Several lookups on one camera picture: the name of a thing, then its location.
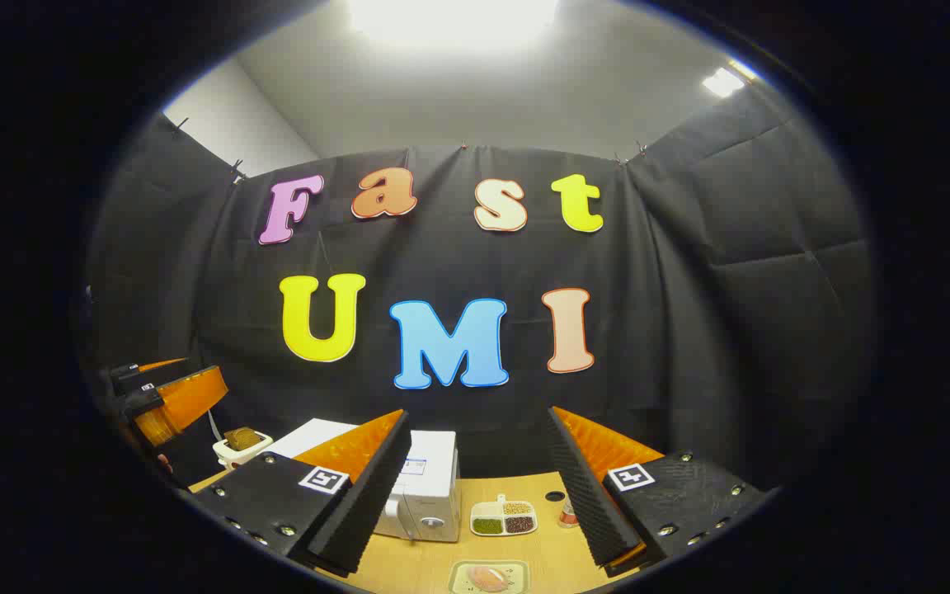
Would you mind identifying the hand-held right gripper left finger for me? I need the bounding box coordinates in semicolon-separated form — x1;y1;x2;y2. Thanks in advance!
189;409;412;577

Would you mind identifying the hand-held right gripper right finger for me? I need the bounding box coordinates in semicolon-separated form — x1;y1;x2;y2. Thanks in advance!
546;406;775;578

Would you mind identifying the white microwave oven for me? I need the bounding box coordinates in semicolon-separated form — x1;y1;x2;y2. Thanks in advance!
265;418;461;543

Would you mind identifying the white toaster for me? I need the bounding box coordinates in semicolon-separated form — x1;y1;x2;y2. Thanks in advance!
213;429;274;471

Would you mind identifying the divided dish of beans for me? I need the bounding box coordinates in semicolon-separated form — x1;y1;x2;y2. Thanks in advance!
470;495;538;537

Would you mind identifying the pale green square plate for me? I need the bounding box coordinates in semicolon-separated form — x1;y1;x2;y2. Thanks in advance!
449;559;530;594

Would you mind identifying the small ceiling light panel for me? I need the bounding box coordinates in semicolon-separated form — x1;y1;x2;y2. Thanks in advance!
702;58;760;98

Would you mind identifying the large ceiling light panel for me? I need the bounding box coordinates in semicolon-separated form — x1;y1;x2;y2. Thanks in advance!
347;0;560;52

